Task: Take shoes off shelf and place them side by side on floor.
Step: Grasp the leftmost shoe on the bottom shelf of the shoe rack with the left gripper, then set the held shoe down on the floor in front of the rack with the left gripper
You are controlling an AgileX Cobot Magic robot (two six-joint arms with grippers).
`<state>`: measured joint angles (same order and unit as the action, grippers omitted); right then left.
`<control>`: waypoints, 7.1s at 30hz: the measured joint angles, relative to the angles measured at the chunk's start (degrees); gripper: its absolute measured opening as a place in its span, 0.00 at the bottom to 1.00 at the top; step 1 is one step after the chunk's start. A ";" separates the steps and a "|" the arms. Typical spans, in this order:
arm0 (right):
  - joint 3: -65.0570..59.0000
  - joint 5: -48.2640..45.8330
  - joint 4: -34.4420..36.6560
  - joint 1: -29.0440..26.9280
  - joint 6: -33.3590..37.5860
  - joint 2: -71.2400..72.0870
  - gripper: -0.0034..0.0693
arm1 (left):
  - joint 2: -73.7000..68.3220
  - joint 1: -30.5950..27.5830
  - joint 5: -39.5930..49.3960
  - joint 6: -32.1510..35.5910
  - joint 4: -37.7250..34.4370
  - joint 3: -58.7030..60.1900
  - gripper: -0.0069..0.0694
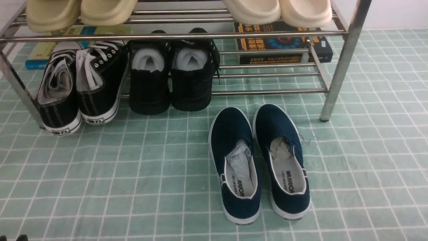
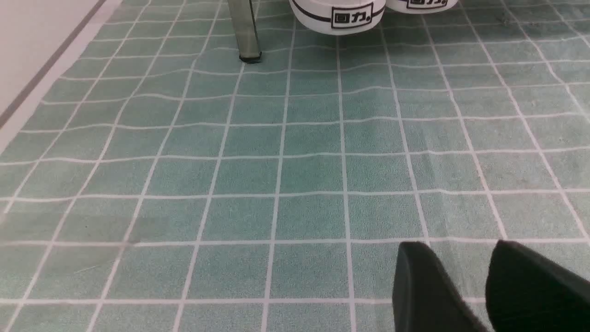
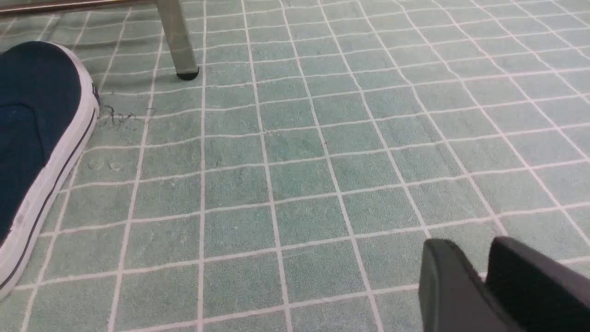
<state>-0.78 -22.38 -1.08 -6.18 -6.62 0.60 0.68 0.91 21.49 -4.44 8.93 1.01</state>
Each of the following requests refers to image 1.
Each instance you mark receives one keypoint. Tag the black mesh shoe right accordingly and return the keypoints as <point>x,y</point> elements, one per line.
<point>193,66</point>

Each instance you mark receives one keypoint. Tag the black mesh shoe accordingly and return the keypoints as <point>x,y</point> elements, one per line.
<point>193,66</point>
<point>150,66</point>

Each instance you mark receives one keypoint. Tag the black mesh shoe left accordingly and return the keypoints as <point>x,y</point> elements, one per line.
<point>150,66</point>

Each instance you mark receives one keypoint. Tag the black orange book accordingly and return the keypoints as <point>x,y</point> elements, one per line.
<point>321,45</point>

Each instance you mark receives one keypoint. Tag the stainless steel shoe rack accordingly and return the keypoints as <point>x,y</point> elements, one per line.
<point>309,56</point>

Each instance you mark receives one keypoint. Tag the beige slipper far left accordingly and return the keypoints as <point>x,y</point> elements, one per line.
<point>51,15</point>

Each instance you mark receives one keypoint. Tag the cream slipper far right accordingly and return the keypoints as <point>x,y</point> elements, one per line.
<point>306,13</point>

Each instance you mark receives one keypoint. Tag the yellow blue book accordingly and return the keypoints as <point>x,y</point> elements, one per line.
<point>41,53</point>

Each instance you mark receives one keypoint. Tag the black canvas sneaker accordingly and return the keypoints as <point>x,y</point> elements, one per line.
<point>101,70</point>
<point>56,97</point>

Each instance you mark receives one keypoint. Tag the cream slipper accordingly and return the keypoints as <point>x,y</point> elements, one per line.
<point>306,13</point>
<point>254,11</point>

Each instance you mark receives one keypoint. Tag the navy slip-on shoe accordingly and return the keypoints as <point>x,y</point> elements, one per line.
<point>231,147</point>
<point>279,141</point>

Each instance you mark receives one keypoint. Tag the navy slip-on shoe right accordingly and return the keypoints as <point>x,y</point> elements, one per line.
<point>279,141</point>

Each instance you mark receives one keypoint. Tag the navy slip-on shoe left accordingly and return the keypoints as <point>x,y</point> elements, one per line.
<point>231,147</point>

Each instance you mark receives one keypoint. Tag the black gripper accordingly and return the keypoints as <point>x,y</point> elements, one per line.
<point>22,237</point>

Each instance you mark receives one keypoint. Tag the green checked floor cloth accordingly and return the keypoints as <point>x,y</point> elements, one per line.
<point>151,178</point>

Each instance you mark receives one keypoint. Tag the beige slipper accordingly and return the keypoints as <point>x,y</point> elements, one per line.
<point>106,12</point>
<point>51,15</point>

